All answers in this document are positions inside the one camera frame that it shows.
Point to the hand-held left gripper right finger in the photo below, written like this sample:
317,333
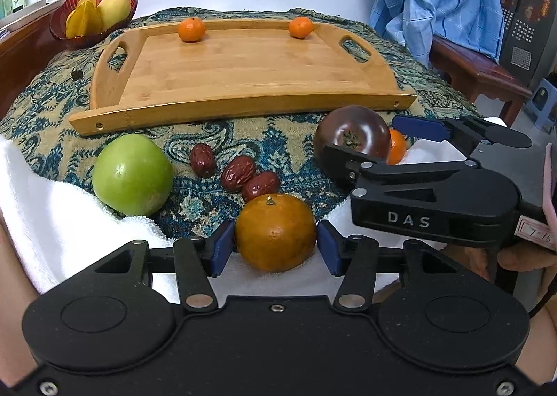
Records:
328,250

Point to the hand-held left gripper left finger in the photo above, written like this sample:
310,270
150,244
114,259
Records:
219,250

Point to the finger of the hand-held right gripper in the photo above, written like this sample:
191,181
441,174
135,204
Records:
409,213
420,127

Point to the small tangerine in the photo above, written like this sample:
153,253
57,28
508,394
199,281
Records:
397,147
191,29
300,27

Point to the large brownish orange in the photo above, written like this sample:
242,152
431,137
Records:
275,235

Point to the dark purple round fruit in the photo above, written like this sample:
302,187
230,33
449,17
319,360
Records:
352,128

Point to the red jujube date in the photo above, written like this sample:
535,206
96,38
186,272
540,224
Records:
261,186
202,161
238,174

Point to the wooden serving tray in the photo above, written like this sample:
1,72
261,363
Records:
243,74

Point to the person's right forearm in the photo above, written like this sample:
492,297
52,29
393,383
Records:
541,348

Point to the person's right hand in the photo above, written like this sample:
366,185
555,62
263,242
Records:
528,260

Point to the blue plastic stool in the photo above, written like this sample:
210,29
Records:
543,102

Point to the dark wooden chair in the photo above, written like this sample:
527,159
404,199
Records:
474,69

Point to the green apple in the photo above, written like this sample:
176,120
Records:
132,176

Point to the paisley patterned tablecloth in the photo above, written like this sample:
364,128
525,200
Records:
270,139

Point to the dark printed cardboard box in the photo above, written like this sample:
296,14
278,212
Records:
526,21

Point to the white towel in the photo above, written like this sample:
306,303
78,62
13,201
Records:
52,213

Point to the person's left leg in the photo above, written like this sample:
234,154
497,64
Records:
13,291

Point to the small black object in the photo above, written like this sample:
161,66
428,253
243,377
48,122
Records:
77,73

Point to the yellow mango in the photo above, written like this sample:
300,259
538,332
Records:
114,9

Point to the yellow starfruit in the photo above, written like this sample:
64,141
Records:
83,20

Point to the red ribbed fruit bowl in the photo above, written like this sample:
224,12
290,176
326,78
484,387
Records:
61,26

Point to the dark wooden side cabinet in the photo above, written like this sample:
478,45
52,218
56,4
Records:
21,56

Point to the pale flat device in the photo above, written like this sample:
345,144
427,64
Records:
21,15

